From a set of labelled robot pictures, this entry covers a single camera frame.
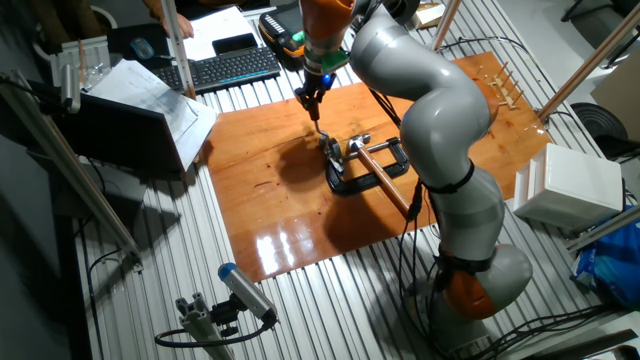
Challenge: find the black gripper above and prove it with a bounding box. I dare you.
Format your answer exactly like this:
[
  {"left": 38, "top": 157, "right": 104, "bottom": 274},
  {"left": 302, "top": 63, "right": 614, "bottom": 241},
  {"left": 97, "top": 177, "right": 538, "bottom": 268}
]
[{"left": 293, "top": 72, "right": 338, "bottom": 121}]

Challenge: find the metal lever brown wooden knob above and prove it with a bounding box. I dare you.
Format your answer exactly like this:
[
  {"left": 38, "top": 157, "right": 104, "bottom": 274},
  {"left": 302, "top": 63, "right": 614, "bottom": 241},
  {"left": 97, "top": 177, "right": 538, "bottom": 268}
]
[{"left": 309, "top": 107, "right": 332, "bottom": 147}]

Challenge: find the brown sleeved forearm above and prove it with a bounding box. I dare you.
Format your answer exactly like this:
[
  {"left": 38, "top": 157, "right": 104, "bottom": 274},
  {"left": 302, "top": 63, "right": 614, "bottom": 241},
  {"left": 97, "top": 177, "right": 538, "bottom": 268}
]
[{"left": 143, "top": 0, "right": 174, "bottom": 21}]

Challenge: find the round metal lever mechanism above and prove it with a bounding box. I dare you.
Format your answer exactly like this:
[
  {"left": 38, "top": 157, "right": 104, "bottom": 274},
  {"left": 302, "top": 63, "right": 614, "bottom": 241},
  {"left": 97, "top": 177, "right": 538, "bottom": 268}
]
[{"left": 319, "top": 137, "right": 347, "bottom": 175}]

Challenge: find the person's hand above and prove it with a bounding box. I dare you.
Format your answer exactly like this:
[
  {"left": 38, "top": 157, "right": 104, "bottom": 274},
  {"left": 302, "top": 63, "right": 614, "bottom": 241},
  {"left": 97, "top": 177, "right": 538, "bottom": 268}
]
[{"left": 162, "top": 12, "right": 195, "bottom": 40}]

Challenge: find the black cast iron C-clamp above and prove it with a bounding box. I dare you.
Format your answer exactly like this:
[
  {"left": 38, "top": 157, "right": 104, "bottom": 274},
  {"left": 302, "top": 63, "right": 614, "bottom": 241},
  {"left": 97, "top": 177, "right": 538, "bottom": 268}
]
[{"left": 325, "top": 137, "right": 411, "bottom": 197}]

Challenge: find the black computer keyboard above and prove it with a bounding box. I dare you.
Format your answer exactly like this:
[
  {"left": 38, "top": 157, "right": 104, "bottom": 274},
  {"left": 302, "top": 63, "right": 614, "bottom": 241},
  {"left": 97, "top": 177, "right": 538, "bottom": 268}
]
[{"left": 152, "top": 45, "right": 282, "bottom": 95}]

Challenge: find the black smartphone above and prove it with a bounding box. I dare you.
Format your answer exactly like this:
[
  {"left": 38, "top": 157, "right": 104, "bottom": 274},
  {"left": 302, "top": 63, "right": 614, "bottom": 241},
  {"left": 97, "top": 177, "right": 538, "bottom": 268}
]
[{"left": 212, "top": 32, "right": 260, "bottom": 57}]

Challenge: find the white paper sheet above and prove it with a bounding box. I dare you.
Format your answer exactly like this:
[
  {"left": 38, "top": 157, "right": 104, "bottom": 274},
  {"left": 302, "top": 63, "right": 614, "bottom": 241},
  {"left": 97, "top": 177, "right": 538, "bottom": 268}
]
[{"left": 182, "top": 5, "right": 264, "bottom": 62}]

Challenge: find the black round spool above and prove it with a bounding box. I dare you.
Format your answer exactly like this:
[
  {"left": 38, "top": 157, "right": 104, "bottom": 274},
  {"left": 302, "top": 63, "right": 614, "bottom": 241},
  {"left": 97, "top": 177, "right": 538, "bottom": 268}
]
[{"left": 387, "top": 0, "right": 421, "bottom": 19}]

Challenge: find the small beige cardboard box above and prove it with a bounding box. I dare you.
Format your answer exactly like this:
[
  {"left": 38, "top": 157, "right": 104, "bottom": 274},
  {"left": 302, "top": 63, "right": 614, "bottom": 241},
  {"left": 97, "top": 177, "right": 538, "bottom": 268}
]
[{"left": 412, "top": 1, "right": 446, "bottom": 30}]

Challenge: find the grey computer mouse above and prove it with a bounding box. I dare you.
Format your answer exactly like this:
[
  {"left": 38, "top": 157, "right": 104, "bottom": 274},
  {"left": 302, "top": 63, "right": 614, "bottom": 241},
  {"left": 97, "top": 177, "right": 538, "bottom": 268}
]
[{"left": 129, "top": 37, "right": 156, "bottom": 61}]

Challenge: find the black laptop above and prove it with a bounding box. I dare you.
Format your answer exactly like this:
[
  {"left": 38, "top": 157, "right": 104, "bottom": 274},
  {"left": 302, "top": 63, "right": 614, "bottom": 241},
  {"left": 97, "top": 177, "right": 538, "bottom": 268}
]
[{"left": 54, "top": 92, "right": 201, "bottom": 176}]

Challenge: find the wooden peg rack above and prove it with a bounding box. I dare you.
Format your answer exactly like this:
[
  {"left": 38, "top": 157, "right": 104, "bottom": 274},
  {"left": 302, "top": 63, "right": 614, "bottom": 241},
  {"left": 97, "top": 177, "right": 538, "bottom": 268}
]
[{"left": 482, "top": 60, "right": 525, "bottom": 111}]

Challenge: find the clear plastic container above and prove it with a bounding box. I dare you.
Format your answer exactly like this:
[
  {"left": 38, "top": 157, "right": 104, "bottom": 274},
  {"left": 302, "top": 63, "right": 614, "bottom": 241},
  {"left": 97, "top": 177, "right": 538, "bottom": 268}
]
[{"left": 58, "top": 35, "right": 112, "bottom": 91}]

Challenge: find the white drawer box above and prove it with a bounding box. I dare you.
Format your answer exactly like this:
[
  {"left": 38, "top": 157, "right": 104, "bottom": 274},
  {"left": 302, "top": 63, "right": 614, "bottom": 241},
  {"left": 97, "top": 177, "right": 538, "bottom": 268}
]
[{"left": 512, "top": 143, "right": 625, "bottom": 232}]

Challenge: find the black round stand base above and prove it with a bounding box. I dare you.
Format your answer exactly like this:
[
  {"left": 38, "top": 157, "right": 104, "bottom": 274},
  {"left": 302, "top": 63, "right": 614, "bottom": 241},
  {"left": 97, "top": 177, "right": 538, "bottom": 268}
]
[{"left": 569, "top": 102, "right": 640, "bottom": 161}]

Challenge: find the brown cardboard sheet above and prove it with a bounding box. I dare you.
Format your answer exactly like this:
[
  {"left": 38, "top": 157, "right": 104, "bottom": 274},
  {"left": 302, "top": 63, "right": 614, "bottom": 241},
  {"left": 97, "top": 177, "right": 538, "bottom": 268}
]
[{"left": 589, "top": 54, "right": 640, "bottom": 136}]

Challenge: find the blue plastic bag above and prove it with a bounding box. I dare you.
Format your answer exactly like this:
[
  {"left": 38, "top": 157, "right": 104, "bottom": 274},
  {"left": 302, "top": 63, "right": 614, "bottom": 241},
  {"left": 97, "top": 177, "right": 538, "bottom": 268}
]
[{"left": 571, "top": 207, "right": 640, "bottom": 309}]

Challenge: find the green camera mount plate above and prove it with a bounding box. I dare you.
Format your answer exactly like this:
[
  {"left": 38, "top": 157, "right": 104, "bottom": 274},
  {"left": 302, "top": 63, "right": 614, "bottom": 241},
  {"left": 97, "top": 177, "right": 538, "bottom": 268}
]
[{"left": 292, "top": 30, "right": 351, "bottom": 75}]

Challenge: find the hammer with wooden handle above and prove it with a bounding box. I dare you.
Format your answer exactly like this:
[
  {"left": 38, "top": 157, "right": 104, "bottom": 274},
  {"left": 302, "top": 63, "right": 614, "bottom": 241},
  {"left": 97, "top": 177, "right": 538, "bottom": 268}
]
[{"left": 348, "top": 133, "right": 412, "bottom": 220}]

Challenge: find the aluminium frame post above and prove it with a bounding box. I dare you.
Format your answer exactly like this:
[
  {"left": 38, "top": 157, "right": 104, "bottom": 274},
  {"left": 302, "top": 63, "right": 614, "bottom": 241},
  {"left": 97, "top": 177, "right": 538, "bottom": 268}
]
[
  {"left": 427, "top": 0, "right": 461, "bottom": 56},
  {"left": 537, "top": 4, "right": 640, "bottom": 124},
  {"left": 567, "top": 204, "right": 640, "bottom": 254},
  {"left": 159, "top": 0, "right": 199, "bottom": 101}
]

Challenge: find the silver camera blue end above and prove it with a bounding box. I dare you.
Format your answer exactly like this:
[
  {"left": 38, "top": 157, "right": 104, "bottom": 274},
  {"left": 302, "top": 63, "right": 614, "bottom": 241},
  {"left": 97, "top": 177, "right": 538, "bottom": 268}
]
[{"left": 217, "top": 262, "right": 279, "bottom": 326}]

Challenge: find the aluminium profile camera mount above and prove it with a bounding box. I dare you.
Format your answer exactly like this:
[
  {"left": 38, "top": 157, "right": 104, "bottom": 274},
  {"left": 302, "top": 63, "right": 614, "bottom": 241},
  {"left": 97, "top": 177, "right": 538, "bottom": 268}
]
[{"left": 174, "top": 292, "right": 236, "bottom": 360}]

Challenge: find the long aluminium frame beam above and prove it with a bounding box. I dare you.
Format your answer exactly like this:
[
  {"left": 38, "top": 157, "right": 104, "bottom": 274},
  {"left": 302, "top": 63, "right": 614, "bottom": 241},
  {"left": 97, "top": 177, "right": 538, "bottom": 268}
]
[{"left": 0, "top": 69, "right": 144, "bottom": 271}]

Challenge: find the black camera cable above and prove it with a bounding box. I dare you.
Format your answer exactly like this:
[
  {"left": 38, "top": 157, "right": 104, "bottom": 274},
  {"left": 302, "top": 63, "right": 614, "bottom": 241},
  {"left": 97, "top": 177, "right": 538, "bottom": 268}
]
[{"left": 153, "top": 319, "right": 276, "bottom": 349}]

